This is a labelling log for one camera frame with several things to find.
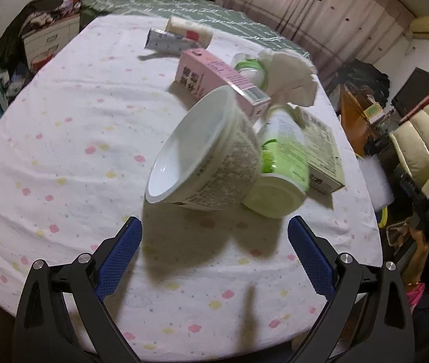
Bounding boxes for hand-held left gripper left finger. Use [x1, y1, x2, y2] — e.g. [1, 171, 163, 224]
[12, 216, 143, 363]

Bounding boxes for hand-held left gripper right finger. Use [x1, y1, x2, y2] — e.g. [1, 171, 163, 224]
[287, 215, 415, 363]

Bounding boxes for yellow rimmed trash bin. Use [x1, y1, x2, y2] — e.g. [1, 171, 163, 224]
[377, 204, 391, 231]

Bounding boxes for beige printed box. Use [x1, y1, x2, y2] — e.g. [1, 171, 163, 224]
[299, 106, 346, 195]

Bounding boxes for green labelled plastic bottle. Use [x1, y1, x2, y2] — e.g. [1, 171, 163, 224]
[242, 104, 310, 219]

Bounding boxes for white paper bowl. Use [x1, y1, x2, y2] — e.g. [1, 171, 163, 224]
[145, 85, 263, 212]

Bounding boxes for white tissue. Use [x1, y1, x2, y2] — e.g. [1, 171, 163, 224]
[258, 48, 319, 108]

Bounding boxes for small green capped bottle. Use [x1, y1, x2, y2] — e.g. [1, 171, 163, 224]
[230, 53, 268, 88]

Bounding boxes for pink carton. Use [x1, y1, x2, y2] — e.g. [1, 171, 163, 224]
[176, 48, 271, 118]

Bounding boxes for grey dotted box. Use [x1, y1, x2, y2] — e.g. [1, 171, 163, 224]
[145, 28, 203, 55]

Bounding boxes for white pink-spotted bottle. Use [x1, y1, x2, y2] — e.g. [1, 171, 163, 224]
[165, 16, 213, 49]

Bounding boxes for pink cloth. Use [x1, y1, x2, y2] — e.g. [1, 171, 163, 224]
[406, 283, 425, 308]

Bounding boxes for black television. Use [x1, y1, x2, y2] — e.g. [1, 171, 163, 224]
[390, 67, 429, 118]

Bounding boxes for green packet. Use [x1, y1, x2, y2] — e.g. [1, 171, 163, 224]
[365, 103, 384, 120]

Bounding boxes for white floral tablecloth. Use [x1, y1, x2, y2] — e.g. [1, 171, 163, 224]
[0, 14, 395, 352]

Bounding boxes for wooden dresser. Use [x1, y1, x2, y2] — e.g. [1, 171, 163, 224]
[337, 83, 392, 155]

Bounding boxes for cream air conditioner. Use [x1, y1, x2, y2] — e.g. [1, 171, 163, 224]
[409, 15, 429, 40]

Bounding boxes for red bag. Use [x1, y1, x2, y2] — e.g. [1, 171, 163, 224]
[29, 55, 55, 71]

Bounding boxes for white nightstand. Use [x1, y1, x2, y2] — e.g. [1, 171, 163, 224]
[21, 13, 81, 70]

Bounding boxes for dark clothes pile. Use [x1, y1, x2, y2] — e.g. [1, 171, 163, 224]
[0, 0, 83, 99]

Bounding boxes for bed with green cover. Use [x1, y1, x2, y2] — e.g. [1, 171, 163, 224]
[80, 0, 313, 59]

